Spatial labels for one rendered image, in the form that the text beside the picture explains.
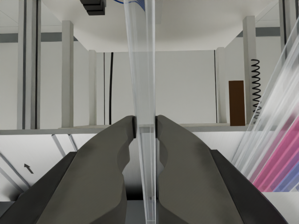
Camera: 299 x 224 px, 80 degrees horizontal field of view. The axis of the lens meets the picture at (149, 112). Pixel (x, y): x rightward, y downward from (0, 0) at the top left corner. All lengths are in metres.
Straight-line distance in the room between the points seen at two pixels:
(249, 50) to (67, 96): 0.65
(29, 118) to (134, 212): 0.38
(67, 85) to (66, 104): 0.07
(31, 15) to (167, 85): 1.54
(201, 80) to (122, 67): 0.86
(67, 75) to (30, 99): 0.18
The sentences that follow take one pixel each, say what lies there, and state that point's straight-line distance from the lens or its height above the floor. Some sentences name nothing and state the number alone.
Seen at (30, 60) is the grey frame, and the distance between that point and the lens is 0.61.
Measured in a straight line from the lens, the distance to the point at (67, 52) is 0.73.
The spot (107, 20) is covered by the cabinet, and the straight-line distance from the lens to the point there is 0.74.
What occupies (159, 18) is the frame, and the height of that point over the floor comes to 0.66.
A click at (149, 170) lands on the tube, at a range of 0.17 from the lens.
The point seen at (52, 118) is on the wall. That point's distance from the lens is 2.21.
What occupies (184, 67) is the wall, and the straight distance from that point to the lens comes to 2.04.
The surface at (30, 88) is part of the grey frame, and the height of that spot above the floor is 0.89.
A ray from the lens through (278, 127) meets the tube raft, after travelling 0.25.
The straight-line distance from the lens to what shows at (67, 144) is 0.27.
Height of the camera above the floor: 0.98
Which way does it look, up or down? 2 degrees down
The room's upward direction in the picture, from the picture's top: 179 degrees clockwise
